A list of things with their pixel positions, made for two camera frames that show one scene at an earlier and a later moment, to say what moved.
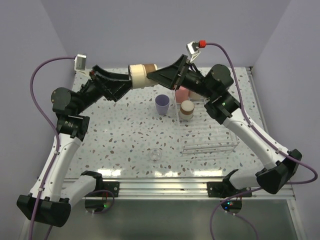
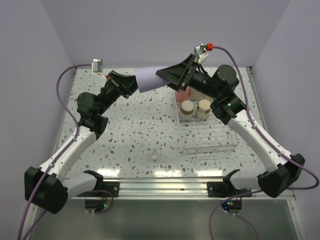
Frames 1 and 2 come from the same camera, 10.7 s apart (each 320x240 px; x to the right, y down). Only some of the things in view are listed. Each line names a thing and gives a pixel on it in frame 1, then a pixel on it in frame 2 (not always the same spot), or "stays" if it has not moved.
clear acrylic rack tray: x=203 y=134 stays
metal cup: x=138 y=72 → x=203 y=108
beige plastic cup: x=194 y=96 stays
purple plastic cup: x=162 y=102 → x=147 y=80
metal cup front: x=186 y=109 stays
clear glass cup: x=155 y=155 stays
